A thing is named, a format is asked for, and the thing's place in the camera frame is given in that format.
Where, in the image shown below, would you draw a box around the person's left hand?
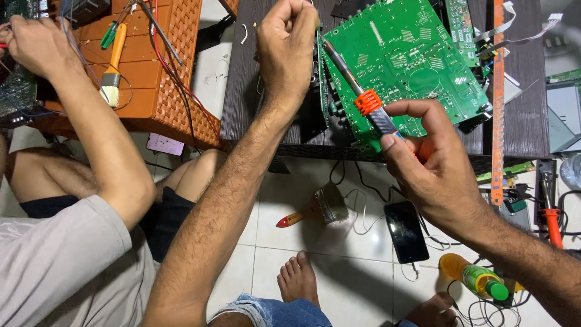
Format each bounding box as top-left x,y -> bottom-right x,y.
256,0 -> 321,99

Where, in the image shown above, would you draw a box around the person's right hand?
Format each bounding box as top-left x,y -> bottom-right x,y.
379,99 -> 484,233

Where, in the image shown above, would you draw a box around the soldering iron with orange collar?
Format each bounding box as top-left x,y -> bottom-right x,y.
320,36 -> 418,160

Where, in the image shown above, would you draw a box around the large green circuit board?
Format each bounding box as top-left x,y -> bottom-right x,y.
318,0 -> 494,153

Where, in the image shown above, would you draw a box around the metal tweezers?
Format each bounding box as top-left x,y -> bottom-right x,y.
135,0 -> 185,67

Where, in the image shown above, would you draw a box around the orange plastic stool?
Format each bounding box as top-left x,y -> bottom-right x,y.
43,0 -> 240,150

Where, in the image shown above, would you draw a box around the narrow green circuit board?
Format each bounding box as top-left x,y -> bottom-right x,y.
444,0 -> 482,69

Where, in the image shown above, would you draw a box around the pink phone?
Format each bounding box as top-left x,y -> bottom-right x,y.
146,132 -> 186,157

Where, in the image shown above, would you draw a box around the green screwdriver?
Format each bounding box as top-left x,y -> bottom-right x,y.
99,20 -> 120,50

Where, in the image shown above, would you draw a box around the red tipped wooden paintbrush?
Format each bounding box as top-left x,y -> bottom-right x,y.
275,183 -> 350,229

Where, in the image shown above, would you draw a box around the orange saw blade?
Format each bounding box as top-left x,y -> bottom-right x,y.
491,0 -> 507,206

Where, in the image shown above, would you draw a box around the black smartphone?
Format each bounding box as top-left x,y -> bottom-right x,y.
383,200 -> 431,265

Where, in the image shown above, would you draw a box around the person's left foot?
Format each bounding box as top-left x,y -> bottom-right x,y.
276,251 -> 321,310

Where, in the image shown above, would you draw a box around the person's foot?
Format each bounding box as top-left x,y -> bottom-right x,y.
405,292 -> 459,327
276,251 -> 321,310

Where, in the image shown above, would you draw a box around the green circuit board strip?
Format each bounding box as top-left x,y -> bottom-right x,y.
546,68 -> 581,85

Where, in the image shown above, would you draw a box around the dark green circuit board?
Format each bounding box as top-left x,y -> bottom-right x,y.
0,0 -> 51,129

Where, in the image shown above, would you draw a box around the grey metal box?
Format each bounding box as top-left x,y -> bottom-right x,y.
546,84 -> 581,154

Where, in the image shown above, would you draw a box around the person's blue denim shorts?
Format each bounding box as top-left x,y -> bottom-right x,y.
208,293 -> 333,327

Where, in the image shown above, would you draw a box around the yellow bottle with green cap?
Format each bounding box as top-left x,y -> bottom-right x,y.
438,253 -> 511,302

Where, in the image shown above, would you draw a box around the clear plastic bottle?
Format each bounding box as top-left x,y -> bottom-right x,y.
560,154 -> 581,190

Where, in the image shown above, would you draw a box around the person's right foot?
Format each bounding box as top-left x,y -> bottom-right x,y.
405,292 -> 459,327

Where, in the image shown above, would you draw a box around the red wire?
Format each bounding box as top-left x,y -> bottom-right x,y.
151,0 -> 222,139

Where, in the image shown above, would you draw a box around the yellow handled paintbrush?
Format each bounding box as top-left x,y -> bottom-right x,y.
98,23 -> 129,109

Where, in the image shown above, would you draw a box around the white ribbon cable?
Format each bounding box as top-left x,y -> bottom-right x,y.
477,13 -> 564,58
474,1 -> 518,44

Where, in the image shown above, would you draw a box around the white charging cable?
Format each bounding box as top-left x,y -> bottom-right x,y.
344,188 -> 422,281

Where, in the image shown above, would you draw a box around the soldering iron with orange handle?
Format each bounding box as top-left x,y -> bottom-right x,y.
537,159 -> 564,250

